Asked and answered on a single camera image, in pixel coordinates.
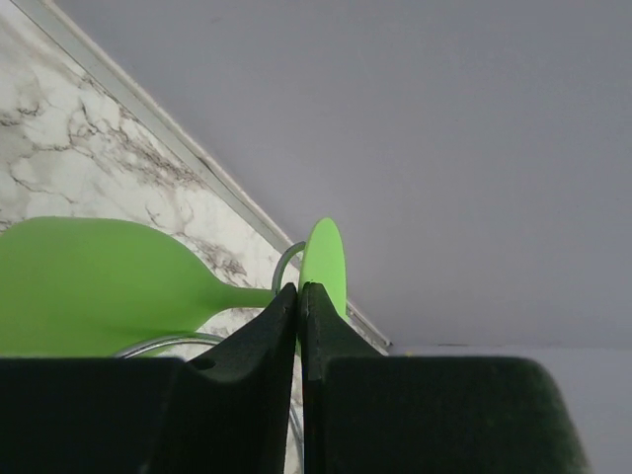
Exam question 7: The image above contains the green wine glass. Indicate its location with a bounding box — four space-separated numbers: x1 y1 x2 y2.
1 216 347 357

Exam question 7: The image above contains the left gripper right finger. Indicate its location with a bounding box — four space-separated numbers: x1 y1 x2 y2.
298 283 591 473

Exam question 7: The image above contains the chrome wine glass rack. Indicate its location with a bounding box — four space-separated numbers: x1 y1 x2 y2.
114 241 306 473

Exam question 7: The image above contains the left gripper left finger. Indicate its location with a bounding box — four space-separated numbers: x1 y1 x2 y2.
1 284 297 473

